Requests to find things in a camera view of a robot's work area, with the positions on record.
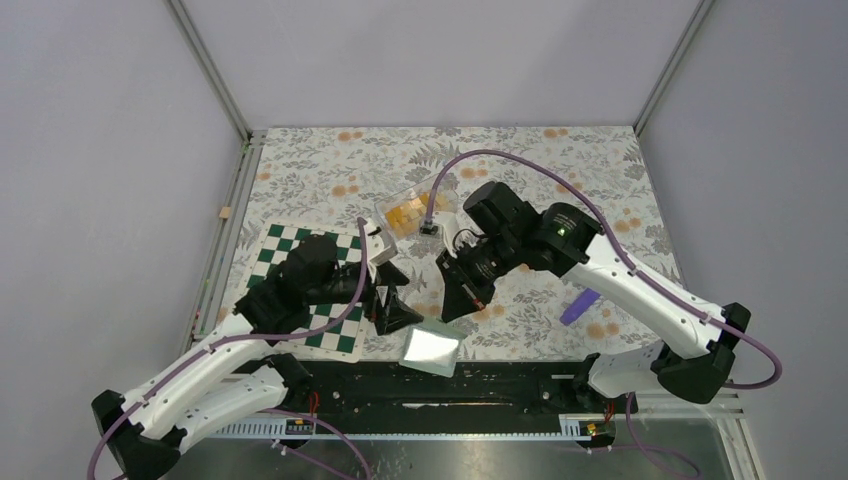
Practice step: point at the floral table mat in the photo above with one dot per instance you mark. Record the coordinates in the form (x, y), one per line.
(327, 180)

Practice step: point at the green card holder wallet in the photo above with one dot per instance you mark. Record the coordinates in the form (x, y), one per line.
(432, 347)

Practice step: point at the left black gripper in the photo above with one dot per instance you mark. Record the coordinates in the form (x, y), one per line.
(394, 314)

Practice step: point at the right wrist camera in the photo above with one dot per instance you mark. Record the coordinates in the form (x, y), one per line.
(443, 225)

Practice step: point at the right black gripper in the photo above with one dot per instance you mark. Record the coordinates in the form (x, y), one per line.
(464, 296)

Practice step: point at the clear box with orange blocks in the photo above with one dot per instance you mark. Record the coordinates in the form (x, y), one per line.
(402, 212)

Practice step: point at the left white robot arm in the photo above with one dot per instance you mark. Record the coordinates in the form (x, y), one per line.
(236, 370)

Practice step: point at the purple cylinder tube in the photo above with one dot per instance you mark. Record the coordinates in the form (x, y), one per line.
(579, 306)

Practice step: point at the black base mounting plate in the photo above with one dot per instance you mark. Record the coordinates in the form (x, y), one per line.
(482, 397)

